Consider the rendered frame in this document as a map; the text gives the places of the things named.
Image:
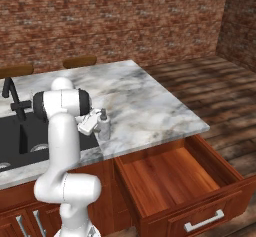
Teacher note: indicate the grey soap dispenser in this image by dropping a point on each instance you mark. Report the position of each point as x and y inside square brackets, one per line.
[104, 127]

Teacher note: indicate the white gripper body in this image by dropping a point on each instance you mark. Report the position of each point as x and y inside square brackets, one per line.
[87, 125]

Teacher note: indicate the wooden island cabinet body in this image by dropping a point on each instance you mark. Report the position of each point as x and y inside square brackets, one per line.
[106, 194]

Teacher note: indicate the wooden cupboard door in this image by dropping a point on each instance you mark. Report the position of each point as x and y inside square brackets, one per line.
[8, 226]
[50, 219]

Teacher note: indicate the black sink basin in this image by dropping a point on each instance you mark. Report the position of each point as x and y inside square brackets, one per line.
[13, 137]

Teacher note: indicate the open wooden drawer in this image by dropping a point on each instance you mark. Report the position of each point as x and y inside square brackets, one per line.
[173, 181]

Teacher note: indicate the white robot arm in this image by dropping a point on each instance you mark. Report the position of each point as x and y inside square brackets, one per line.
[63, 141]

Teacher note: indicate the black sink tap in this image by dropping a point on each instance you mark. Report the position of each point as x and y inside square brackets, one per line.
[17, 105]

